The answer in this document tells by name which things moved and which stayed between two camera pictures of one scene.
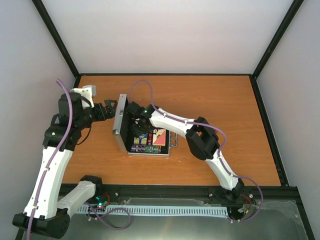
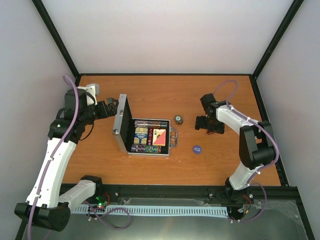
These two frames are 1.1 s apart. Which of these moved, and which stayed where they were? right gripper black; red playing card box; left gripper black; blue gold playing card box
Moved: right gripper black
Stayed: red playing card box; left gripper black; blue gold playing card box
